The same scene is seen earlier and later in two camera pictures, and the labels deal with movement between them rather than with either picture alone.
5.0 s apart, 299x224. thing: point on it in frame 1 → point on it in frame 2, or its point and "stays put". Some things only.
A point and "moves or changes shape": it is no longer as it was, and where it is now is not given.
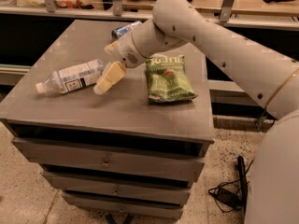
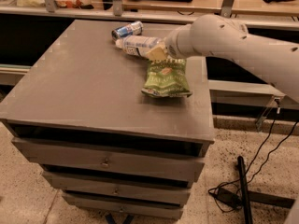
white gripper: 125,52 → 173,47
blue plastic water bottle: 72,78 moves or changes shape
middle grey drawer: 141,189 stays put
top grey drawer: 169,161 stays put
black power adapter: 230,198 stays put
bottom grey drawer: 129,207 stays put
